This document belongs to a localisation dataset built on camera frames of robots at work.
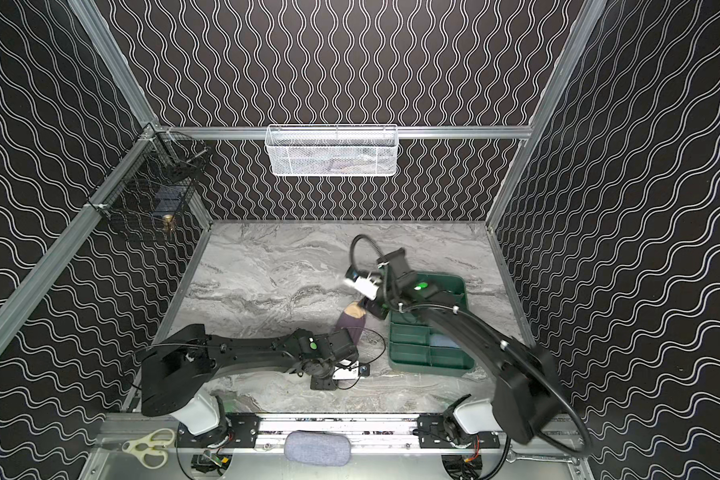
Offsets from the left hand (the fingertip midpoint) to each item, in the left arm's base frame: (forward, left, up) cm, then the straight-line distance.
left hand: (340, 380), depth 82 cm
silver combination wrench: (-15, -55, -3) cm, 57 cm away
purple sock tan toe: (+19, -2, 0) cm, 19 cm away
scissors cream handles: (-15, +44, 0) cm, 47 cm away
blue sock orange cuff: (+11, -27, +2) cm, 30 cm away
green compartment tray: (+8, -22, +5) cm, 24 cm away
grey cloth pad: (-16, +3, +1) cm, 16 cm away
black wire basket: (+49, +61, +32) cm, 84 cm away
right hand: (+18, -7, +14) cm, 24 cm away
